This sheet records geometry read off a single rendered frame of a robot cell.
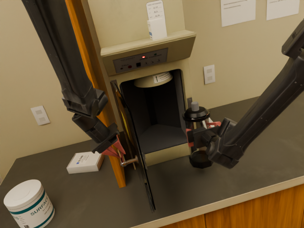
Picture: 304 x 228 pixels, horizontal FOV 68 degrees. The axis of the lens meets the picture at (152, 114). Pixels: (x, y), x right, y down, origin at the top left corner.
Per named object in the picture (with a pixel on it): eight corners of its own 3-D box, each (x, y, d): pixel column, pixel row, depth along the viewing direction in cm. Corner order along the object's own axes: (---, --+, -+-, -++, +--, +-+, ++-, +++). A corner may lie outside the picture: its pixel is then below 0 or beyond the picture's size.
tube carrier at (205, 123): (185, 156, 99) (178, 112, 91) (207, 149, 101) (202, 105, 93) (194, 169, 89) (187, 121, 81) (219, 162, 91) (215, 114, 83)
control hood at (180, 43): (107, 74, 85) (100, 48, 80) (188, 56, 88) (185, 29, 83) (107, 83, 75) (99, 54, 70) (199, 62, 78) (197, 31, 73)
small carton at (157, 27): (150, 38, 79) (147, 20, 77) (163, 35, 80) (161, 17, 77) (153, 40, 75) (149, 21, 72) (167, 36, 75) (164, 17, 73)
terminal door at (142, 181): (135, 163, 102) (112, 80, 85) (155, 215, 75) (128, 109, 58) (133, 163, 102) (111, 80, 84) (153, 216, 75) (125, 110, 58)
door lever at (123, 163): (132, 148, 78) (130, 142, 77) (139, 164, 69) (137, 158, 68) (117, 153, 77) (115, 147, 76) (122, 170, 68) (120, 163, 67)
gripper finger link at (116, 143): (112, 156, 78) (93, 139, 73) (128, 144, 77) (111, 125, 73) (115, 168, 72) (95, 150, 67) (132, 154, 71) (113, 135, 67)
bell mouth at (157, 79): (131, 79, 107) (129, 68, 104) (167, 70, 108) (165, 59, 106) (136, 91, 91) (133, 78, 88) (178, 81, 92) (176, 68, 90)
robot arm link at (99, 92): (61, 96, 58) (91, 105, 57) (83, 70, 66) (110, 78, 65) (68, 124, 67) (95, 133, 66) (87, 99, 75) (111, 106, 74)
